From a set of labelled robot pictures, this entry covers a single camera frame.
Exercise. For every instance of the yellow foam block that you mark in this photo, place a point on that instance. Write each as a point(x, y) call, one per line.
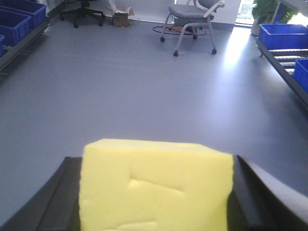
point(131, 185)

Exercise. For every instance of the blue bin on conveyor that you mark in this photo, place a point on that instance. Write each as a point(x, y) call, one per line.
point(301, 73)

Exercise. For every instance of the cardboard box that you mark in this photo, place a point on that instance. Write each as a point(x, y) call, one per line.
point(120, 16)

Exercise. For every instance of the blue plastic bin left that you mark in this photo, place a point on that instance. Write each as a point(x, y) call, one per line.
point(17, 19)

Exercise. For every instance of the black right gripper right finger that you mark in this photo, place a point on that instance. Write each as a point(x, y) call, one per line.
point(261, 202)

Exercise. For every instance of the black swivel chair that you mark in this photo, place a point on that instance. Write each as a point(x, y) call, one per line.
point(82, 11)

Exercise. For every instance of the green potted plant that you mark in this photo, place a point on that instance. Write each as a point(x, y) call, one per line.
point(263, 12)

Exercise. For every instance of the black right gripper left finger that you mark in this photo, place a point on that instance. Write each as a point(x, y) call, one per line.
point(55, 206)

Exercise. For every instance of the grey office chair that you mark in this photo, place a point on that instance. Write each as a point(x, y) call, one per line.
point(197, 14)

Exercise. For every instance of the blue bin far right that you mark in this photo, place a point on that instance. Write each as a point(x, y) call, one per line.
point(283, 36)

